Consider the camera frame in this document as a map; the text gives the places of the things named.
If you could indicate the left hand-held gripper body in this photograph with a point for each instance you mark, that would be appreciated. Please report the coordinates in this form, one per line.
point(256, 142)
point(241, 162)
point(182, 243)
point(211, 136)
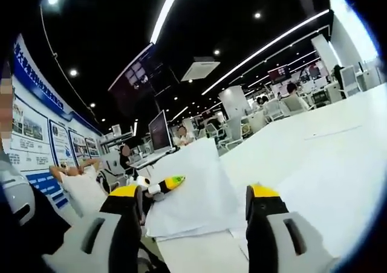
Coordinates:
point(143, 183)

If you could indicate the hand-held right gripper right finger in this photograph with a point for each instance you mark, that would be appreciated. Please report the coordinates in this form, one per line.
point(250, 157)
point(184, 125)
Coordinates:
point(260, 224)

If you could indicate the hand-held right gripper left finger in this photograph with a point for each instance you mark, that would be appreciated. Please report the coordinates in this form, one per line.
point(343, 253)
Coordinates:
point(127, 224)

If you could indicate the white printing paper bundle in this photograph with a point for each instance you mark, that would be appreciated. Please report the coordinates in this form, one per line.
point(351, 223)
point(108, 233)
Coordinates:
point(196, 194)

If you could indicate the pile of white printing papers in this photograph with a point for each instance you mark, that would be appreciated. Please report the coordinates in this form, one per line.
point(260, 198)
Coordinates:
point(302, 218)

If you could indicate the desktop monitor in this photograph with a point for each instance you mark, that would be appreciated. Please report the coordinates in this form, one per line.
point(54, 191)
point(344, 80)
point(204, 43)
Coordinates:
point(160, 131)

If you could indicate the person's dark clothing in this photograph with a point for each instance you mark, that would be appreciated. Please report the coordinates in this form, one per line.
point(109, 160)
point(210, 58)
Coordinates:
point(36, 239)

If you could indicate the white pillar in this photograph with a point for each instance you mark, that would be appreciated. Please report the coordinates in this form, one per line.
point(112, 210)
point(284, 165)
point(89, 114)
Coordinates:
point(234, 104)
point(325, 54)

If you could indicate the large hanging display screen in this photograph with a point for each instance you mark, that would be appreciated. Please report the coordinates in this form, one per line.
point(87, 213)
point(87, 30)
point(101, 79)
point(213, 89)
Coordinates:
point(136, 76)

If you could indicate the white chest-worn device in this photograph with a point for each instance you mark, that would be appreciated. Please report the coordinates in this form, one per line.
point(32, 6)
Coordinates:
point(15, 194)

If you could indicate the ceiling air conditioner vent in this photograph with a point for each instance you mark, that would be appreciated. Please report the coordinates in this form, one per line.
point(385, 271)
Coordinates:
point(201, 69)

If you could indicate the white office chair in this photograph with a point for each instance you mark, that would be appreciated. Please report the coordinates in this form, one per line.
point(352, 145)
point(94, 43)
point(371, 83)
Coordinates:
point(293, 107)
point(350, 79)

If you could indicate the round ceiling spotlights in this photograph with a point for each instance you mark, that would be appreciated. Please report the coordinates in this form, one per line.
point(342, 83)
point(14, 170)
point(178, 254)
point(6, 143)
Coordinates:
point(73, 72)

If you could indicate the small hanging display screen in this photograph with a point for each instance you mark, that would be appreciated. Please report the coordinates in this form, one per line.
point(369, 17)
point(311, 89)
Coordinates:
point(278, 75)

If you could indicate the curved ceiling light strip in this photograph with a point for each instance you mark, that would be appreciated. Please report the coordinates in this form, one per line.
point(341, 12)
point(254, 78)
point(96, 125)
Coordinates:
point(266, 52)

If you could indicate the straight ceiling light strip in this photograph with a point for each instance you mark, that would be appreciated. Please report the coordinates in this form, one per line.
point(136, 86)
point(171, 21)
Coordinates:
point(164, 10)

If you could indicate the blue and white wall poster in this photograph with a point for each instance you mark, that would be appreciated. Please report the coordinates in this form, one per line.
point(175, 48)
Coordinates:
point(30, 125)

